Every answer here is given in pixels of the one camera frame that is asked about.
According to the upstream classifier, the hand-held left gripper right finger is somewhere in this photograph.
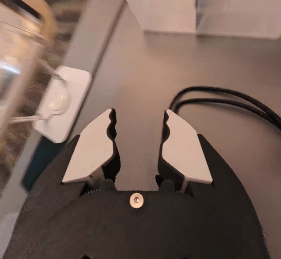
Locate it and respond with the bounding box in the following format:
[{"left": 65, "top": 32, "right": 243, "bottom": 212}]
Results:
[{"left": 155, "top": 109, "right": 213, "bottom": 192}]

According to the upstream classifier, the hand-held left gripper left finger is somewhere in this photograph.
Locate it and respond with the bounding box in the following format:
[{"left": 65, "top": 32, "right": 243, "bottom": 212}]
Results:
[{"left": 61, "top": 108, "right": 121, "bottom": 191}]

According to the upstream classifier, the black braided hdmi cable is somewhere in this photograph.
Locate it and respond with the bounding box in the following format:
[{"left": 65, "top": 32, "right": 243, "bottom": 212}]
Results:
[{"left": 170, "top": 86, "right": 281, "bottom": 130}]

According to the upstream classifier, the wooden framed instruction board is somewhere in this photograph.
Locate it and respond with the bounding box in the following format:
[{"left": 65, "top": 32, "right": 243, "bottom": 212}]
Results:
[{"left": 0, "top": 0, "right": 56, "bottom": 136}]

